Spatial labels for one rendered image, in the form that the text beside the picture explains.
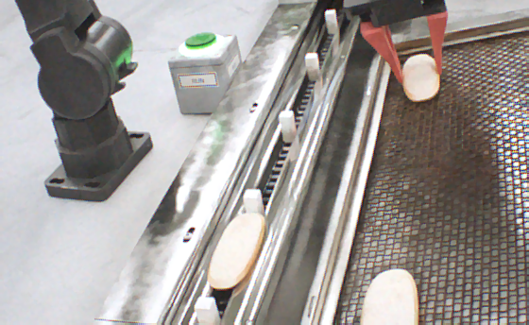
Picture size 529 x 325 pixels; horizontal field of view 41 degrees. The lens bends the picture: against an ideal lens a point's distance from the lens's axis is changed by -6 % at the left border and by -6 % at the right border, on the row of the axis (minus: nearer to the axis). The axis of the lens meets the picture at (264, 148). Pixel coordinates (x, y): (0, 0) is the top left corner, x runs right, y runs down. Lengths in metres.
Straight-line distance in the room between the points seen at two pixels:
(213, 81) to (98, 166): 0.18
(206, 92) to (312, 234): 0.29
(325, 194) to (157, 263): 0.19
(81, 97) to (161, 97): 0.25
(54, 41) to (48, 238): 0.20
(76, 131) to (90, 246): 0.13
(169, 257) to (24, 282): 0.17
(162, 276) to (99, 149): 0.24
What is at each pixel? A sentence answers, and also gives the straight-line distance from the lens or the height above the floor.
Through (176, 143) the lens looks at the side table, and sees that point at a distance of 0.87.
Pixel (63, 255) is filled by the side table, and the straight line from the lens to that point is 0.74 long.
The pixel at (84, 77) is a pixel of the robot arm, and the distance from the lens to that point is 0.75.
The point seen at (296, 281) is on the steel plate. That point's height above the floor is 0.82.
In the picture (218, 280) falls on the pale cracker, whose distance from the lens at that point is 0.59.
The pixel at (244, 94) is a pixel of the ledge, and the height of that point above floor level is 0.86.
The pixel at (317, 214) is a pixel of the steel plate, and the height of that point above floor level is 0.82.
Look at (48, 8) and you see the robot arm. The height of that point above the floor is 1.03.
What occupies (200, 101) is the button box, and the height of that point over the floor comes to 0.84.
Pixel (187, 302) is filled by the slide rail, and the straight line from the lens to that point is 0.59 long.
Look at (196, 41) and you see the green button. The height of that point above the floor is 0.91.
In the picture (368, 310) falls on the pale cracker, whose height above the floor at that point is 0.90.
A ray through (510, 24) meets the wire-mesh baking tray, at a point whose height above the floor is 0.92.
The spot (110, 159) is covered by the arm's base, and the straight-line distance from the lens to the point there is 0.82.
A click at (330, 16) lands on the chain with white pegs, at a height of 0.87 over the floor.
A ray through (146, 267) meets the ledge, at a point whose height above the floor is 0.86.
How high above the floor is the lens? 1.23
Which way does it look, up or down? 30 degrees down
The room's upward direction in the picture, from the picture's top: 12 degrees counter-clockwise
